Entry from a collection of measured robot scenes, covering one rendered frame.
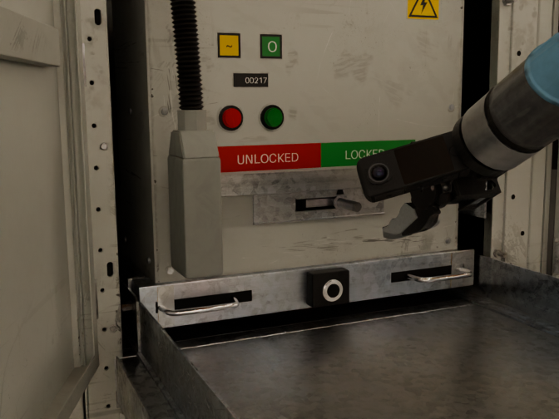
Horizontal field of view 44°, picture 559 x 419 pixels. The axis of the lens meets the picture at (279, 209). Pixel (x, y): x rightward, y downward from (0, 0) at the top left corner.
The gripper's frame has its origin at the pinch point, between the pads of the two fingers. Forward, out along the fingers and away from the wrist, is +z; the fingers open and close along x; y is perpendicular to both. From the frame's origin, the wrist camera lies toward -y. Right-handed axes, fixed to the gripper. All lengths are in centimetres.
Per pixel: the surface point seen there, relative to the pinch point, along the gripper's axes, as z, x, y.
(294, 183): 7.8, 8.1, -6.8
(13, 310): -4.0, -7.8, -43.6
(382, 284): 18.5, -4.9, 9.1
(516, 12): -4.4, 28.5, 29.9
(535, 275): 6.2, -9.2, 26.8
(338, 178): 7.6, 8.4, 0.0
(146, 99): 6.5, 20.4, -25.2
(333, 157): 9.8, 12.6, 1.2
